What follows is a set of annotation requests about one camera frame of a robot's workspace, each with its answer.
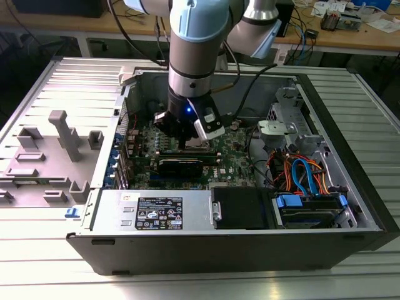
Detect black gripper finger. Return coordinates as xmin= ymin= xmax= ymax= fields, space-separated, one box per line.
xmin=152 ymin=111 xmax=184 ymax=151
xmin=183 ymin=124 xmax=201 ymax=151

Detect black RAM slot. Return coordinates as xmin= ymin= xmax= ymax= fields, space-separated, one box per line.
xmin=157 ymin=151 xmax=218 ymax=158

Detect CPU socket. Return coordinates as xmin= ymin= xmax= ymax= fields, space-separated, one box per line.
xmin=184 ymin=137 xmax=211 ymax=154

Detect black graphics card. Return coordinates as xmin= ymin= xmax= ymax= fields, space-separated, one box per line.
xmin=155 ymin=157 xmax=204 ymax=179

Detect green motherboard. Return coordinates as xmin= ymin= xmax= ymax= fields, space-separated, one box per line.
xmin=124 ymin=118 xmax=262 ymax=191

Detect beige case latch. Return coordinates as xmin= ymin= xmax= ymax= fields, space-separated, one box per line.
xmin=119 ymin=66 xmax=139 ymax=87

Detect silver power supply unit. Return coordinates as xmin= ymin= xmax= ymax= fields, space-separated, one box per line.
xmin=81 ymin=189 xmax=216 ymax=233

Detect white printed label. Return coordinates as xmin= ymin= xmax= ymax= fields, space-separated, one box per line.
xmin=274 ymin=46 xmax=289 ymax=66

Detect silver drive cage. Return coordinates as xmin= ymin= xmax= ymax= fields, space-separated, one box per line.
xmin=265 ymin=86 xmax=329 ymax=159

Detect black PC case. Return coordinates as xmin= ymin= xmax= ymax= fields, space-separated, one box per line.
xmin=65 ymin=64 xmax=400 ymax=278

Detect grey parts rack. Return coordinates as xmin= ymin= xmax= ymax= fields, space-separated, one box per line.
xmin=0 ymin=109 xmax=104 ymax=208

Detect black tower box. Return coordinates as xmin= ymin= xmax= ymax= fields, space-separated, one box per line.
xmin=277 ymin=1 xmax=295 ymax=38

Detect wooden desk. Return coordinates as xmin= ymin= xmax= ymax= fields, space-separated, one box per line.
xmin=271 ymin=0 xmax=400 ymax=59
xmin=0 ymin=0 xmax=171 ymax=59

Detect hard disk in blue carrier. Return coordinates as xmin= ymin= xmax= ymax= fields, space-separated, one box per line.
xmin=272 ymin=192 xmax=350 ymax=231

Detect black computer box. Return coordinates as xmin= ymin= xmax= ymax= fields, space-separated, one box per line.
xmin=12 ymin=0 xmax=110 ymax=19

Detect finned heat sink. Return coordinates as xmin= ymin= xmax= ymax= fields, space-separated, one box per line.
xmin=321 ymin=8 xmax=342 ymax=32

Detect grey circuit device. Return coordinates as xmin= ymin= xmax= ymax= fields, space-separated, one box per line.
xmin=339 ymin=11 xmax=364 ymax=32

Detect white paper sheet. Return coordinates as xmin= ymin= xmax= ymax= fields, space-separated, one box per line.
xmin=366 ymin=18 xmax=399 ymax=34

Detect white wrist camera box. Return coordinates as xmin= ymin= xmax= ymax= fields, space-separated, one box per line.
xmin=192 ymin=99 xmax=226 ymax=141

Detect flat black wire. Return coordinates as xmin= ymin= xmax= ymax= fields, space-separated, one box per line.
xmin=246 ymin=126 xmax=278 ymax=190

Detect black camera cable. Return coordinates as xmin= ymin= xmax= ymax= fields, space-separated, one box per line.
xmin=233 ymin=63 xmax=278 ymax=121

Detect silver metal bracket plate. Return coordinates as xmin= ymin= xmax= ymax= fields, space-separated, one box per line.
xmin=256 ymin=120 xmax=297 ymax=148

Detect red yellow wire bundle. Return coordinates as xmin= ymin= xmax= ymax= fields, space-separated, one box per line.
xmin=267 ymin=149 xmax=294 ymax=192

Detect blue flat wire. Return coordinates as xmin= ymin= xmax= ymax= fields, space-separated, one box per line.
xmin=291 ymin=157 xmax=320 ymax=198

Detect blue hanging cable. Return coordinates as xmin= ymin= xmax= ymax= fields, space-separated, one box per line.
xmin=297 ymin=24 xmax=310 ymax=62

